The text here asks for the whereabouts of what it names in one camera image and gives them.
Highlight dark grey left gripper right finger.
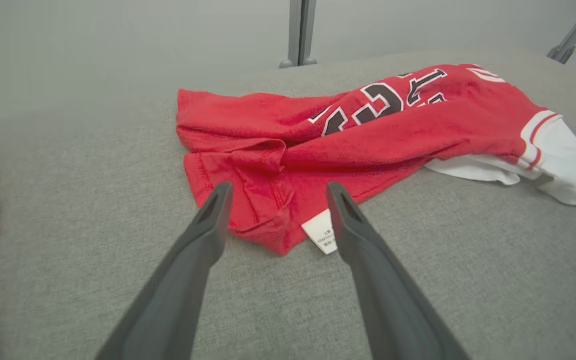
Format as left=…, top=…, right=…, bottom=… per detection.
left=326, top=181, right=471, bottom=360

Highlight grey metal partition post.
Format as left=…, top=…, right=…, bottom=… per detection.
left=279, top=0, right=319, bottom=69

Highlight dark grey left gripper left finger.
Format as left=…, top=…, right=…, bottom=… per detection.
left=95, top=181, right=234, bottom=360

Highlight red basketball jersey white sleeves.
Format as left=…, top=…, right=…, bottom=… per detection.
left=175, top=63, right=576, bottom=257

